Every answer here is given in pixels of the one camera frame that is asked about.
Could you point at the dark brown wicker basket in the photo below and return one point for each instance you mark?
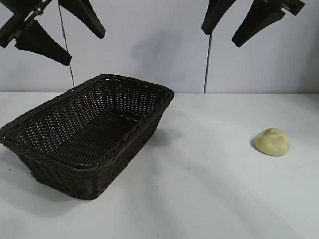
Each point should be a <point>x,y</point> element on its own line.
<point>74,124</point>

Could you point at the pale yellow egg yolk pastry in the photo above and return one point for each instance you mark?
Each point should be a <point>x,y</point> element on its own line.
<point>271,144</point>

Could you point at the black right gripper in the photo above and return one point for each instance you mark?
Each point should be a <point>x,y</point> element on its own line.
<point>291,6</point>

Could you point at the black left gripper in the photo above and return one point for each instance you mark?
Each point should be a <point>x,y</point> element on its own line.
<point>10,32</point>

